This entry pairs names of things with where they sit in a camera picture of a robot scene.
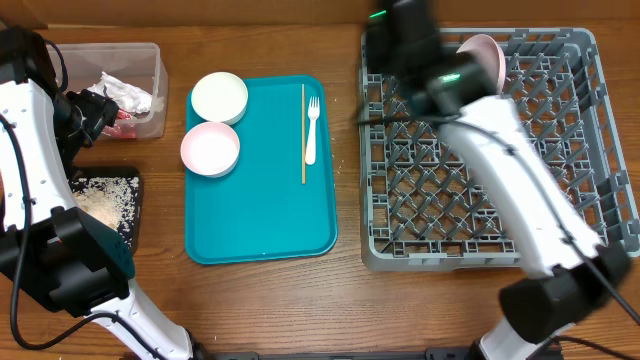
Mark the wooden chopstick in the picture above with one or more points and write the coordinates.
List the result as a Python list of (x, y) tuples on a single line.
[(303, 134)]

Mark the grey dishwasher rack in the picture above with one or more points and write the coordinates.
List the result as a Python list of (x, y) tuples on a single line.
[(422, 210)]

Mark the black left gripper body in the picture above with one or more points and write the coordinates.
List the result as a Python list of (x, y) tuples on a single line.
[(79, 118)]

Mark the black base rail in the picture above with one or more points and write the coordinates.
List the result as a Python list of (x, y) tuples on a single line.
[(438, 353)]

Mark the white plastic fork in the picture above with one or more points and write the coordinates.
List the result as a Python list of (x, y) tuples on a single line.
[(313, 114)]

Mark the white bowl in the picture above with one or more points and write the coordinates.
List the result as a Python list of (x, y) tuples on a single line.
[(220, 97)]

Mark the red snack wrapper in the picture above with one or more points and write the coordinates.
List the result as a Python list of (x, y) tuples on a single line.
[(123, 128)]

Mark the black waste tray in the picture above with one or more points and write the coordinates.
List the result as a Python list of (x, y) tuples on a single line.
[(117, 171)]

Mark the clear plastic bin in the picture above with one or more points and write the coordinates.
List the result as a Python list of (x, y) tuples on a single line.
[(138, 64)]

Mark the white tissue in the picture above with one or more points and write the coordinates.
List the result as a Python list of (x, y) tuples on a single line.
[(129, 98)]

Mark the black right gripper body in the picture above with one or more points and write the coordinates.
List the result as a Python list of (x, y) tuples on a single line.
[(391, 48)]

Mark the pink bowl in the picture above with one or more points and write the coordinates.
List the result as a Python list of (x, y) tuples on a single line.
[(210, 149)]

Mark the teal serving tray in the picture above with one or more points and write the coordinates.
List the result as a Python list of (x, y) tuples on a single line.
[(260, 210)]

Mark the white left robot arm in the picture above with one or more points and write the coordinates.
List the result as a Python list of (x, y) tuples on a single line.
[(51, 249)]

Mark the food scraps pile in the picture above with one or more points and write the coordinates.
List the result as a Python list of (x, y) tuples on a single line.
[(111, 200)]

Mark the pink plate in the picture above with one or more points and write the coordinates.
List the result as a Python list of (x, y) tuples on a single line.
[(488, 53)]

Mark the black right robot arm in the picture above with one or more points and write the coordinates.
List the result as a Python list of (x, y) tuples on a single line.
[(569, 273)]

